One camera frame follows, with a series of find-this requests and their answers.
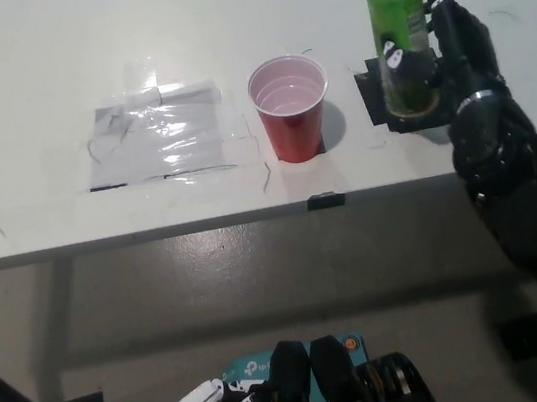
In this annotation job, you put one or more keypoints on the black ribbed robot torso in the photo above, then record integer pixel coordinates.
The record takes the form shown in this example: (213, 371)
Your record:
(339, 387)

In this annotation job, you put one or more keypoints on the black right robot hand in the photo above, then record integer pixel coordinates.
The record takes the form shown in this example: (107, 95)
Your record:
(466, 50)

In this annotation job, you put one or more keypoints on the teal router box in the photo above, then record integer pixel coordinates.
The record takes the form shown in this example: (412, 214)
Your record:
(250, 368)

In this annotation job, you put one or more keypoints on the clear plastic taped sheet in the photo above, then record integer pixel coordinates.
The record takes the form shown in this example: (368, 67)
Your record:
(153, 142)

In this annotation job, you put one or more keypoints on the green plastic bottle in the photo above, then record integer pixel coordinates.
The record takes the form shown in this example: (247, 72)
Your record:
(395, 15)

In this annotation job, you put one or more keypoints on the black tape square patch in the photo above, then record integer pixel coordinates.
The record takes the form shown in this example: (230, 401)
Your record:
(374, 99)

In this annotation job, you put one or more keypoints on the red plastic cup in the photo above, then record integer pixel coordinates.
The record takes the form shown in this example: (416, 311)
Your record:
(294, 126)

